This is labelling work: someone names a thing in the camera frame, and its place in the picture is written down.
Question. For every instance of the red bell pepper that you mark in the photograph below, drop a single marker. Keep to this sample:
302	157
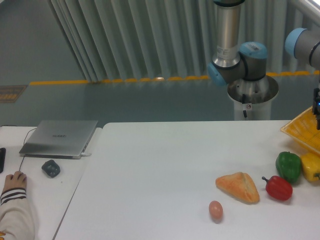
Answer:
278	188

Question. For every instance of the cream sleeved forearm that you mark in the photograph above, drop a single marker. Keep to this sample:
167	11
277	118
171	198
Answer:
16	219

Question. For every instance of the silver closed laptop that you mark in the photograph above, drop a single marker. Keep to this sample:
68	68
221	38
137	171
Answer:
60	139

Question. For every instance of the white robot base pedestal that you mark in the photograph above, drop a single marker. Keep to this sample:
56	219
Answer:
252	100

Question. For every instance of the yellow plastic basket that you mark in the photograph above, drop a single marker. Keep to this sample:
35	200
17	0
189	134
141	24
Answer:
303	129

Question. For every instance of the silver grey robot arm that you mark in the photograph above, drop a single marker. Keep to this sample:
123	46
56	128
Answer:
244	70

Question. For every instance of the triangular bread loaf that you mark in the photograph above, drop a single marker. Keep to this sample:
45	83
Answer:
240	186

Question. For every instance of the person's hand on mouse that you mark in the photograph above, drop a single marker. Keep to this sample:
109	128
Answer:
18	180

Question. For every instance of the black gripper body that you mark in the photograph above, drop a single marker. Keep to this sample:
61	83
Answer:
316	106

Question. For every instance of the black phone at edge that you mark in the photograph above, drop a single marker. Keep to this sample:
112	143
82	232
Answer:
2	159

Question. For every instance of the green bell pepper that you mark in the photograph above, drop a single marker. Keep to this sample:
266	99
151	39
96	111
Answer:
288	166

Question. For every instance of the brown egg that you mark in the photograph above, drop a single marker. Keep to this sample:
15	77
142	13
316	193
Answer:
216	211

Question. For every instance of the white pleated curtain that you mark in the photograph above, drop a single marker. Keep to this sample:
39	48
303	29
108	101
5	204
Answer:
146	39

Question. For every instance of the dark grey small device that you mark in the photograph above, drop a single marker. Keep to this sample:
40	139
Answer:
51	168

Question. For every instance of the yellow bell pepper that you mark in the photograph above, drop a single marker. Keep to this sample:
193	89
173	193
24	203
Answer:
311	167

